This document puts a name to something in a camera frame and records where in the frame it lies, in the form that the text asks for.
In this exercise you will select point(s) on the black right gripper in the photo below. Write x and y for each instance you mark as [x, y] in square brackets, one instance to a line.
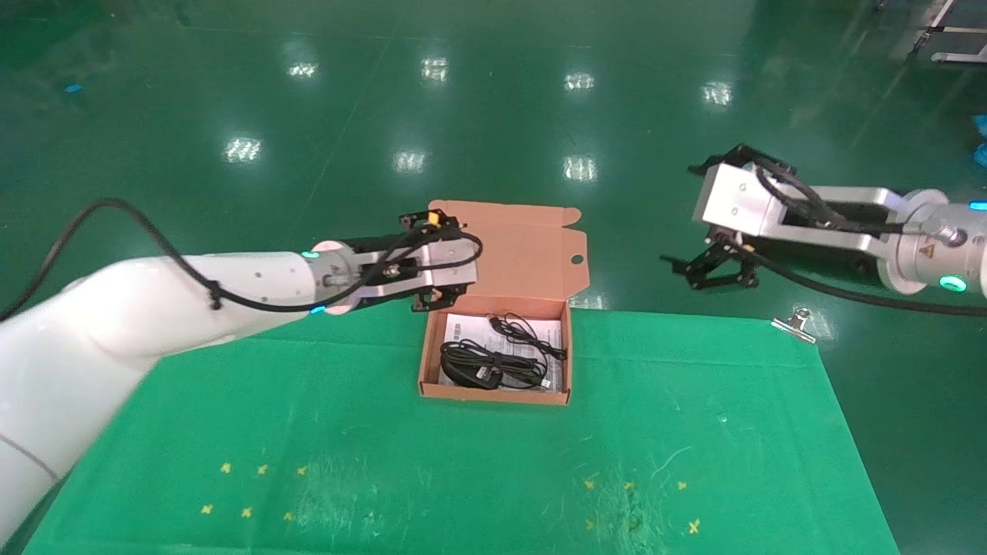
[837, 213]

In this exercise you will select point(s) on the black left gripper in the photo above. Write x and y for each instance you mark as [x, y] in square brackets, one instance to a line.
[378, 245]

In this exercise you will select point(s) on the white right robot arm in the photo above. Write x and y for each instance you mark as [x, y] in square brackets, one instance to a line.
[925, 247]

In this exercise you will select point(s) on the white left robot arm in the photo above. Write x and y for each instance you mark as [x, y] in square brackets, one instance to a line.
[116, 324]

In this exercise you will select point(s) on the open brown cardboard box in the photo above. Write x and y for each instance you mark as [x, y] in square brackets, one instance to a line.
[517, 254]

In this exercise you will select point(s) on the white printed instruction sheet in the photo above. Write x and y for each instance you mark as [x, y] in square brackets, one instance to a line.
[470, 327]

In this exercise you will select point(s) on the metal binder clip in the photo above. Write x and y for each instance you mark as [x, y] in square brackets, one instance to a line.
[794, 327]

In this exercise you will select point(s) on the green table cloth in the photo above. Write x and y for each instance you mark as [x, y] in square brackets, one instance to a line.
[655, 401]

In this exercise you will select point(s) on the white metal table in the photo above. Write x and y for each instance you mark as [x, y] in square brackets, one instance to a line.
[960, 57]

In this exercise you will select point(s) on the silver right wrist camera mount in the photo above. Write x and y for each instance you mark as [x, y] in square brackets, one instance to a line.
[732, 204]

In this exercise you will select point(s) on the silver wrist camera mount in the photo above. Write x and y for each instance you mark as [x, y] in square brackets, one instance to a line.
[451, 270]
[732, 204]

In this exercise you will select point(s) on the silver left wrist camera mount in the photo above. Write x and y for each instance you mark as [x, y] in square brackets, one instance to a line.
[451, 270]

